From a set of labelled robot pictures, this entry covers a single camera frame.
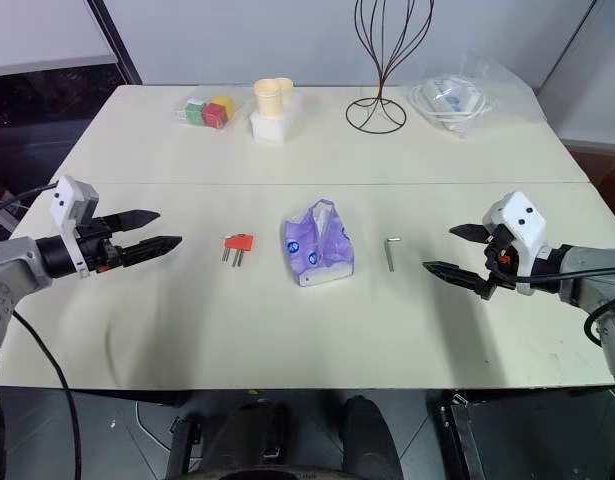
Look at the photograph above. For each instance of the small clear plastic bag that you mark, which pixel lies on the small clear plastic bag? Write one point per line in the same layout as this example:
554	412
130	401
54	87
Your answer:
239	107

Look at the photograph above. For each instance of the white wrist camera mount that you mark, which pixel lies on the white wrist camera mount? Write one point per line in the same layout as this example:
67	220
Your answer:
520	215
68	197

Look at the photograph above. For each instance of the red rectangular plastic block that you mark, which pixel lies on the red rectangular plastic block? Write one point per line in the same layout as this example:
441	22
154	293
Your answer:
239	242

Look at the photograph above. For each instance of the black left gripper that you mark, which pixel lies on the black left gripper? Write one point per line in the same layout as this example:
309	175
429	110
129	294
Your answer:
98	248

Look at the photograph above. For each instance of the purple plastic bag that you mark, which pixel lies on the purple plastic bag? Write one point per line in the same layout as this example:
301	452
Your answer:
299	240

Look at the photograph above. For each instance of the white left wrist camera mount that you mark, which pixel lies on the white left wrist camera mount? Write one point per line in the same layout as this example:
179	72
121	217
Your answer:
68	197

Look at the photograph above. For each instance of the dark window frame post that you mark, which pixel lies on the dark window frame post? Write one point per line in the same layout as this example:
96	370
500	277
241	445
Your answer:
121	40

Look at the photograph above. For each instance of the green cube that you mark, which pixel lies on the green cube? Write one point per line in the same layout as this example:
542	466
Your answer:
194	113

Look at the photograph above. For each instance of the dark rounded shape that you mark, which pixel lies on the dark rounded shape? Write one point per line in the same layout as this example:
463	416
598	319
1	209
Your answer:
368	435

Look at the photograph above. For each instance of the metal hex key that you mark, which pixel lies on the metal hex key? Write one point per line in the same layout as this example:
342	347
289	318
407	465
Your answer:
391	257

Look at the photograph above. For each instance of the white foam block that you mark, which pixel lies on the white foam block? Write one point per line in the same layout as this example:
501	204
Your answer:
272	130

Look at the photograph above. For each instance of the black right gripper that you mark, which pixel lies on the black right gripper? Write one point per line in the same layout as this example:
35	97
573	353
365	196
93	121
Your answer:
501	260

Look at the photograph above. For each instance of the yellow cube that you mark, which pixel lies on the yellow cube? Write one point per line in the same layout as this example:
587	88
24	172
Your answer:
226	104

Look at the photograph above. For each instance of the black table frame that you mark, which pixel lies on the black table frame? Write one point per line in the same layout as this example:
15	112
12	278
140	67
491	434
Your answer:
464	435
184	445

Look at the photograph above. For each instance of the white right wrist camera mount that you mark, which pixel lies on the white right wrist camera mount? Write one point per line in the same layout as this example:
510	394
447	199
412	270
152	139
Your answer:
520	215

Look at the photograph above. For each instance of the red cube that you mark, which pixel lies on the red cube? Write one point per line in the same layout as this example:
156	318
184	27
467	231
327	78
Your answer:
214	115

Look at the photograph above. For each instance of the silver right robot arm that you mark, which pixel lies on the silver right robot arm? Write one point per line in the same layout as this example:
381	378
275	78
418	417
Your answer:
582	272

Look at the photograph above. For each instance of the small cream paper cup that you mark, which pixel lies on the small cream paper cup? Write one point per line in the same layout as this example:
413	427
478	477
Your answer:
287	92

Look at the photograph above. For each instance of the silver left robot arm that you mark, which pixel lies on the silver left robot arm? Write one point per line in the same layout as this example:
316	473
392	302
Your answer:
11	266

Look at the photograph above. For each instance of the large clear plastic bag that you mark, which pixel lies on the large clear plastic bag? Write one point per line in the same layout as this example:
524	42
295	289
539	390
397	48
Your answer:
492	70

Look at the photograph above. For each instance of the large cream paper cup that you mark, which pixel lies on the large cream paper cup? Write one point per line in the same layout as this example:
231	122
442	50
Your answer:
267	100

